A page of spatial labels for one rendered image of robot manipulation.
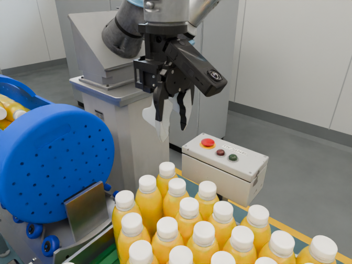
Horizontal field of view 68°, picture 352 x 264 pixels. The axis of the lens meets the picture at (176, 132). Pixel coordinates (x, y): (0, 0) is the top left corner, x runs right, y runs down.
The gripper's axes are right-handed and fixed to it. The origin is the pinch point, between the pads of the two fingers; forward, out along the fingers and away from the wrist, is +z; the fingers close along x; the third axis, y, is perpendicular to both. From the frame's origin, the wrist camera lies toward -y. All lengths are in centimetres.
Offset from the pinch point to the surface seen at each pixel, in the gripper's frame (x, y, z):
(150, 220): 5.2, 3.3, 22.7
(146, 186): 4.6, 4.7, 13.6
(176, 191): 1.2, -1.2, 14.0
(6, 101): 8, 66, 8
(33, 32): -209, 521, 50
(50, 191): 17.8, 22.4, 15.8
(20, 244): 25, 32, 34
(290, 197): -146, -1, 121
